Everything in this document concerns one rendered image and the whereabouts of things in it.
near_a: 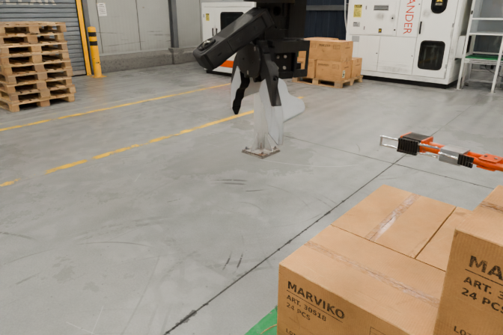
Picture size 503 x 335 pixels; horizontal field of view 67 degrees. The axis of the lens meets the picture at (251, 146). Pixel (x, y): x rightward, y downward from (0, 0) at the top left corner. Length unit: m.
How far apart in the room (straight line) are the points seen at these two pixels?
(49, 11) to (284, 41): 9.36
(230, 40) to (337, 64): 7.44
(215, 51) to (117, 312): 1.93
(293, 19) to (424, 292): 1.24
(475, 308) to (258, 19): 1.04
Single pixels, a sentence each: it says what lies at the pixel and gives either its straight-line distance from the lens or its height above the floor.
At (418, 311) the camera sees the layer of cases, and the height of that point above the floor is 0.54.
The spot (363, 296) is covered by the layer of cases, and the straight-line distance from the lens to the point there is 1.51.
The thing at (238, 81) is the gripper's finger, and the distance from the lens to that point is 0.60.
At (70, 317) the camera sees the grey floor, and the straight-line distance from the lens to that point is 2.36.
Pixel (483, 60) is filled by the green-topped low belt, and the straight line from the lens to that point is 8.65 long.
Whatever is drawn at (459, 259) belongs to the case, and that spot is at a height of 0.86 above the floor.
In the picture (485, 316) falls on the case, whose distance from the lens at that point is 1.31.
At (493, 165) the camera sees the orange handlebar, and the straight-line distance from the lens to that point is 1.33.
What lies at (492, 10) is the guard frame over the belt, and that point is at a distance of 8.56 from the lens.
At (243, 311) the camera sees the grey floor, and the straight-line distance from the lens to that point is 2.20.
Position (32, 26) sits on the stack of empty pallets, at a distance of 6.99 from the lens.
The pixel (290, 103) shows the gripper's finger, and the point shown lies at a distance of 0.54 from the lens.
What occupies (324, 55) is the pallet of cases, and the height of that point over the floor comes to 0.62.
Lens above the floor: 1.51
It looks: 20 degrees down
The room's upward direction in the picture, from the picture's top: straight up
